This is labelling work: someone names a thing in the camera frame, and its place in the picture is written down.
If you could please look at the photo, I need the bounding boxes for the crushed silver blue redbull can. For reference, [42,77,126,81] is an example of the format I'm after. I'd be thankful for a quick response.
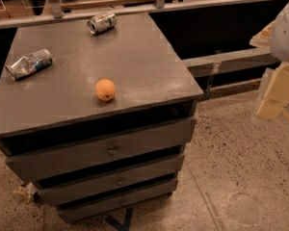
[5,49,52,81]

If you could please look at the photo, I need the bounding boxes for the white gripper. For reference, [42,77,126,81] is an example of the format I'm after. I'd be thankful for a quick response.
[250,2,289,120]

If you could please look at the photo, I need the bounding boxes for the orange fruit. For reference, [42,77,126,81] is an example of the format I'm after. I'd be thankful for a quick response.
[94,79,116,102]

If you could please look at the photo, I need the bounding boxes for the grey drawer cabinet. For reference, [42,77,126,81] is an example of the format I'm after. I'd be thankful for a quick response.
[0,14,201,212]

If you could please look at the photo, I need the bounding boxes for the middle grey drawer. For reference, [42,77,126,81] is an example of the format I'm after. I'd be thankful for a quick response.
[39,154,184,206]

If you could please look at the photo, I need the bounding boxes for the grey drawer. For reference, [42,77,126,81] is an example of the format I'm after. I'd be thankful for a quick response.
[6,117,196,182]
[58,178,177,222]
[39,154,184,206]

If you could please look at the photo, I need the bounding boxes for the top grey drawer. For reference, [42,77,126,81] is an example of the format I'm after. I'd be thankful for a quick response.
[6,117,196,182]

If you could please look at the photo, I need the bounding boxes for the crumpled paper scrap on floor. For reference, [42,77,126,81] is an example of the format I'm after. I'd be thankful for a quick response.
[13,182,38,203]

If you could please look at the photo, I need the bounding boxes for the bottom grey drawer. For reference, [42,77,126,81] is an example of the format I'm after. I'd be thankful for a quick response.
[58,178,177,222]

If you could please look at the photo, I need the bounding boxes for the grey metal railing frame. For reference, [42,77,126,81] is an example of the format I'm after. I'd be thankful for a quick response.
[0,0,289,100]

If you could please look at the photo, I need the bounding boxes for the silver green soda can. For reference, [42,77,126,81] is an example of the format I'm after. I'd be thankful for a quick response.
[87,13,117,35]

